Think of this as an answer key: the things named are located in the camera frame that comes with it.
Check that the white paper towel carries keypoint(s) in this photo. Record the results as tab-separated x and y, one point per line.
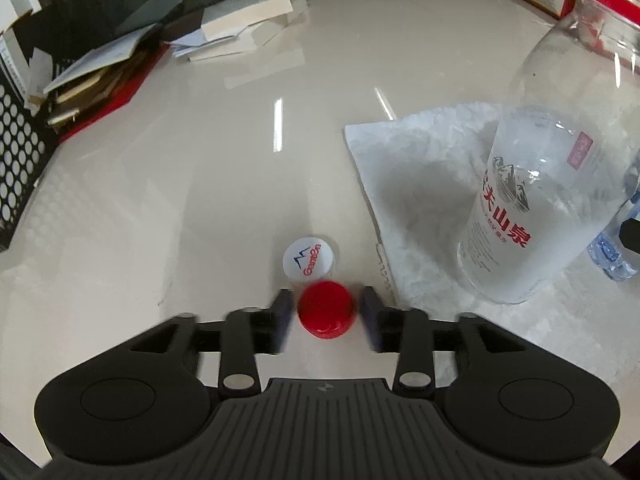
420	174

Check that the red bottle cap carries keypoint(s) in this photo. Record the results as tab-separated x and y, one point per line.
326	309

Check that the stack of books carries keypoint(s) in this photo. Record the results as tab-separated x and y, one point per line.
225	28

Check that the clear plastic water bottle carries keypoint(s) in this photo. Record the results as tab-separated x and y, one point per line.
565	156

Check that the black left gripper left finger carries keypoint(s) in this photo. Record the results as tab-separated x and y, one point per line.
243	334

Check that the small Ganten water bottle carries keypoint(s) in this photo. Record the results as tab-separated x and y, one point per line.
606	252

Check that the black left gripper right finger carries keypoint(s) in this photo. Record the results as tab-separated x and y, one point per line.
413	335

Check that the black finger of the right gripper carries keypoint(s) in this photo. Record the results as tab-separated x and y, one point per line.
629	235

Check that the white Ganten bottle cap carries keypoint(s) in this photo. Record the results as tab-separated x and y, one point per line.
307	260

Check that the red folder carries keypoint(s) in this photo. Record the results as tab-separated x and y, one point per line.
121	95

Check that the black perforated file holder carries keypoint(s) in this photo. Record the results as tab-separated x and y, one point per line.
26	143

